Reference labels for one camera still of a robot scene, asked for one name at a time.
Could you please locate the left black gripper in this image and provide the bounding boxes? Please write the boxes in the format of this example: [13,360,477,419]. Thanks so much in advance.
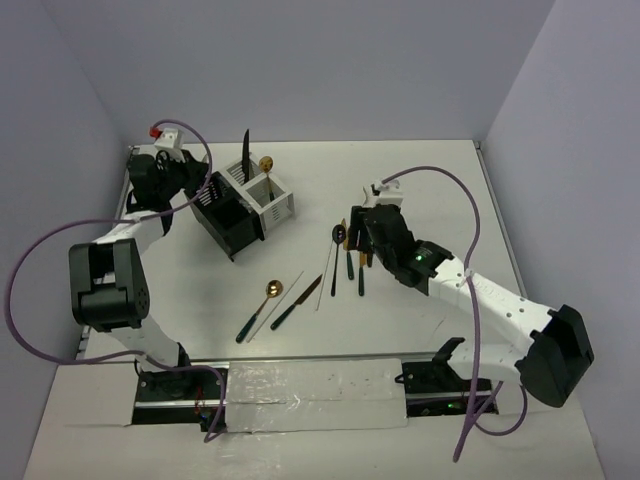
[157,150,210,201]

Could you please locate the black serrated knife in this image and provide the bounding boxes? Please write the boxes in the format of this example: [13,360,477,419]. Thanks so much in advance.
[241,129,252,184]

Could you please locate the gold spoon green handle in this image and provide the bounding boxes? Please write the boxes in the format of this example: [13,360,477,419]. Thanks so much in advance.
[235,279,283,344]
[259,156,275,201]

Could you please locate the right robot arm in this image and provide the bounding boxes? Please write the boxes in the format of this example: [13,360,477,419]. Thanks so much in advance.
[349,205,594,408]

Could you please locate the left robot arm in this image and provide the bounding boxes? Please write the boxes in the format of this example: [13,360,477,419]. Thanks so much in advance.
[69,149,209,399]

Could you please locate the black spoon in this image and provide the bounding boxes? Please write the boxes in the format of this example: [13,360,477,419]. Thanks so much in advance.
[330,224,346,297]

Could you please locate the black utensil caddy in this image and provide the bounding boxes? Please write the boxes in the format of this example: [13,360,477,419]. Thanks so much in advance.
[190,172,265,261]

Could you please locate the white chopstick long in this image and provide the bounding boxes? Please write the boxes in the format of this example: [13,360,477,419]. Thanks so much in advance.
[245,270,304,343]

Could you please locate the white utensil caddy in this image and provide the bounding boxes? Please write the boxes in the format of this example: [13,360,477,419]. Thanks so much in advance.
[220,156,295,237]

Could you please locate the silver tape sheet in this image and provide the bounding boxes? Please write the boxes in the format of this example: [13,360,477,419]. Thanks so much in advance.
[225,358,408,433]

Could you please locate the gold knife green handle short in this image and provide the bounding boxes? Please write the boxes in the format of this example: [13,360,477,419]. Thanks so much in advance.
[358,252,367,297]

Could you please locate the gold knife dark handle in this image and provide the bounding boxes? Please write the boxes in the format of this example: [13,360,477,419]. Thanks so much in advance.
[270,274,323,331]

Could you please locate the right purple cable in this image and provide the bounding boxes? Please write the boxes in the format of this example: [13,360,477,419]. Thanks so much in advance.
[382,166,529,462]

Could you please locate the purple cable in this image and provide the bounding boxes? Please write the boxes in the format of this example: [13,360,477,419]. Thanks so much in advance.
[7,118,229,445]
[382,166,529,462]

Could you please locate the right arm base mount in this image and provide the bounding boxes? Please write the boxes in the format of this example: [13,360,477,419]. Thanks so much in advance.
[394,360,471,418]

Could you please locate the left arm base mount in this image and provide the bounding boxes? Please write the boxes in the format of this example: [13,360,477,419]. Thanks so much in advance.
[131,369,223,432]

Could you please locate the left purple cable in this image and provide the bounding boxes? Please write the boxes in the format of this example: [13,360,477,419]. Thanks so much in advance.
[7,118,229,445]

